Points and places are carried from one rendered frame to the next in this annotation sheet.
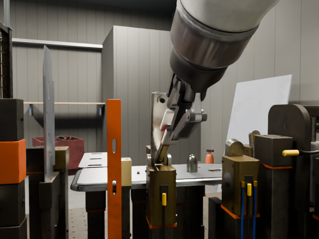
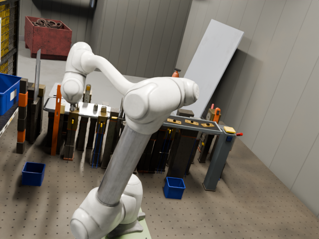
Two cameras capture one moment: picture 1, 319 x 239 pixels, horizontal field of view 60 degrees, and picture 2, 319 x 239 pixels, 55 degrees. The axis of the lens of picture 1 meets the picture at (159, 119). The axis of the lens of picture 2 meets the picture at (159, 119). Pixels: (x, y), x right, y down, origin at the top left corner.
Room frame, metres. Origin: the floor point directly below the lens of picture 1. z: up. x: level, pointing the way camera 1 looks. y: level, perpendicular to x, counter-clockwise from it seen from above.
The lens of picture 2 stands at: (-1.12, -0.45, 1.88)
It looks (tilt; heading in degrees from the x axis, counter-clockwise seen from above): 24 degrees down; 357
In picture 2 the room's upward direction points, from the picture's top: 14 degrees clockwise
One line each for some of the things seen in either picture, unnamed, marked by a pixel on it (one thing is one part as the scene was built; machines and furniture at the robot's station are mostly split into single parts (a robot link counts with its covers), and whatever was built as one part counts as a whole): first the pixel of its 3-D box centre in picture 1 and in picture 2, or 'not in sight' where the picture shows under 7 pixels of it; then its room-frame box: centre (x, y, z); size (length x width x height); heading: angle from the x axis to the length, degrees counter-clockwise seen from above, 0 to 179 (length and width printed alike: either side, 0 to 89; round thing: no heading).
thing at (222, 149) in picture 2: not in sight; (218, 160); (0.62, -0.97, 0.92); 0.08 x 0.08 x 0.44; 11
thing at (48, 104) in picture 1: (49, 112); (37, 76); (0.73, 0.29, 1.17); 0.12 x 0.01 x 0.34; 11
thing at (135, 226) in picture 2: not in sight; (125, 217); (0.08, -0.46, 0.79); 0.22 x 0.18 x 0.06; 120
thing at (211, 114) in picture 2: not in sight; (208, 130); (1.17, -0.97, 0.88); 0.14 x 0.09 x 0.36; 11
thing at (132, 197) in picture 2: not in sight; (124, 196); (0.06, -0.43, 0.92); 0.18 x 0.16 x 0.22; 151
